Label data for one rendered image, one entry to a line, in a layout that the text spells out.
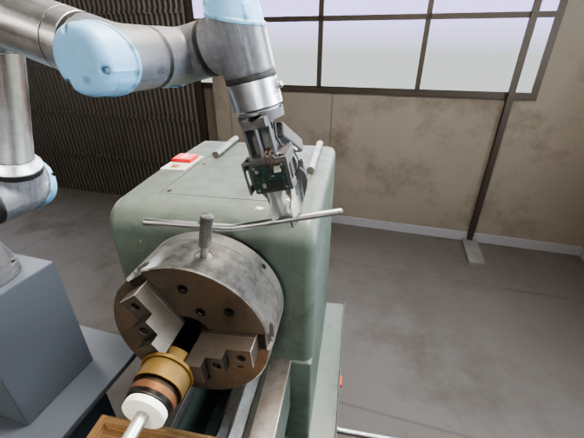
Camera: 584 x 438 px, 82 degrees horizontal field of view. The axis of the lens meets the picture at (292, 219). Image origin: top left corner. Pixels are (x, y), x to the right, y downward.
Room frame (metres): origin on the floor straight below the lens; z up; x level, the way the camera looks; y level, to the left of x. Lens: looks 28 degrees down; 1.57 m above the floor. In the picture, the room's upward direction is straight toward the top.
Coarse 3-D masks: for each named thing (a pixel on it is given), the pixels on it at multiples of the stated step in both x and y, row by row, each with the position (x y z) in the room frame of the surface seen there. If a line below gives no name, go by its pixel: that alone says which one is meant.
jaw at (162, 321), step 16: (144, 288) 0.45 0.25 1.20; (128, 304) 0.43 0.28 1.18; (144, 304) 0.43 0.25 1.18; (160, 304) 0.45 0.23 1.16; (144, 320) 0.42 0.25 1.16; (160, 320) 0.43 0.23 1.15; (176, 320) 0.45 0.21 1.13; (144, 336) 0.41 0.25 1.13; (160, 336) 0.40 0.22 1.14; (144, 352) 0.39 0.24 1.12
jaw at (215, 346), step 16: (208, 336) 0.44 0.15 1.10; (224, 336) 0.43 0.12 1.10; (240, 336) 0.43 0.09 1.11; (256, 336) 0.43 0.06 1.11; (192, 352) 0.40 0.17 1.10; (208, 352) 0.40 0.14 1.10; (224, 352) 0.40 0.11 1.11; (240, 352) 0.40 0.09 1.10; (256, 352) 0.42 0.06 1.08; (192, 368) 0.37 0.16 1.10; (208, 368) 0.39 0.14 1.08; (224, 368) 0.39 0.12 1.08
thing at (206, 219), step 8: (200, 216) 0.49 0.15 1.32; (208, 216) 0.49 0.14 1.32; (200, 224) 0.49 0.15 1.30; (208, 224) 0.49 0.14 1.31; (200, 232) 0.49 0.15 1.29; (208, 232) 0.49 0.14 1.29; (200, 240) 0.49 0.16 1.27; (208, 240) 0.49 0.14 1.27; (208, 248) 0.49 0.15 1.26; (200, 256) 0.49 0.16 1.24
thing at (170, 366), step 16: (160, 352) 0.38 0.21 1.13; (176, 352) 0.40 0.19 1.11; (144, 368) 0.36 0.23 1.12; (160, 368) 0.35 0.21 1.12; (176, 368) 0.36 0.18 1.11; (144, 384) 0.33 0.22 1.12; (160, 384) 0.33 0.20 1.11; (176, 384) 0.34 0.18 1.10; (192, 384) 0.37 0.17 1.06; (160, 400) 0.31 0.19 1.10; (176, 400) 0.34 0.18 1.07
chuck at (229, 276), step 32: (160, 256) 0.50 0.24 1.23; (192, 256) 0.49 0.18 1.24; (224, 256) 0.51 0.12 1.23; (128, 288) 0.48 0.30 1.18; (160, 288) 0.47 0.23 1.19; (192, 288) 0.45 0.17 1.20; (224, 288) 0.44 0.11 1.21; (256, 288) 0.48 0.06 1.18; (128, 320) 0.48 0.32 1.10; (192, 320) 0.53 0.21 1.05; (224, 320) 0.45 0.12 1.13; (256, 320) 0.43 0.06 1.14; (224, 384) 0.45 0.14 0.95
